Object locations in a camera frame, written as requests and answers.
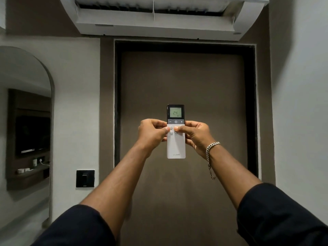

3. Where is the arched wall mirror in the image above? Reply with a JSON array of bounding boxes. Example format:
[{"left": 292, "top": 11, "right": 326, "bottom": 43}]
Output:
[{"left": 0, "top": 46, "right": 55, "bottom": 246}]

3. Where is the person's left forearm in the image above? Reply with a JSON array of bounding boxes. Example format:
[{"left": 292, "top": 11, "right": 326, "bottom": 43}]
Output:
[{"left": 80, "top": 145, "right": 152, "bottom": 240}]

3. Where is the person's left hand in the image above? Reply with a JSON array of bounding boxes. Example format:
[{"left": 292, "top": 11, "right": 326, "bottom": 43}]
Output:
[{"left": 136, "top": 119, "right": 170, "bottom": 159}]

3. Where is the black door frame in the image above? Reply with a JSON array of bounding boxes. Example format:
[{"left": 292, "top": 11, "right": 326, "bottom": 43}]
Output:
[{"left": 114, "top": 40, "right": 259, "bottom": 177}]

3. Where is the brown door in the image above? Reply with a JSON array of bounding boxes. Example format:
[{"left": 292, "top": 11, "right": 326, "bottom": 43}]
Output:
[{"left": 120, "top": 51, "right": 248, "bottom": 246}]

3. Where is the black wall switch plate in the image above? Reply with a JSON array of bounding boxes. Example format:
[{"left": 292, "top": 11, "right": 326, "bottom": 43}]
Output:
[{"left": 76, "top": 170, "right": 95, "bottom": 188}]

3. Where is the person's right forearm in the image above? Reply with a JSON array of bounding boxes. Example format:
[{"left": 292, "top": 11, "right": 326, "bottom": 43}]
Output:
[{"left": 207, "top": 144, "right": 263, "bottom": 210}]

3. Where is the person's right hand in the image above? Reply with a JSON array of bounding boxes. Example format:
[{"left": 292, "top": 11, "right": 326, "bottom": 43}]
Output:
[{"left": 174, "top": 120, "right": 216, "bottom": 161}]

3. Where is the white wall air conditioner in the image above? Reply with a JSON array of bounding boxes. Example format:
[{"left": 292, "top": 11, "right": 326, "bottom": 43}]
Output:
[{"left": 58, "top": 0, "right": 271, "bottom": 41}]

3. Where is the white air conditioner remote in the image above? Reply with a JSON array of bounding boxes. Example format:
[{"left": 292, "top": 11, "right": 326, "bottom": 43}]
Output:
[{"left": 167, "top": 104, "right": 186, "bottom": 159}]

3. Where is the silver chain bracelet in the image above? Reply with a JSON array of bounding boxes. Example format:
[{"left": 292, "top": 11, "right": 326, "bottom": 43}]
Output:
[{"left": 206, "top": 142, "right": 221, "bottom": 180}]

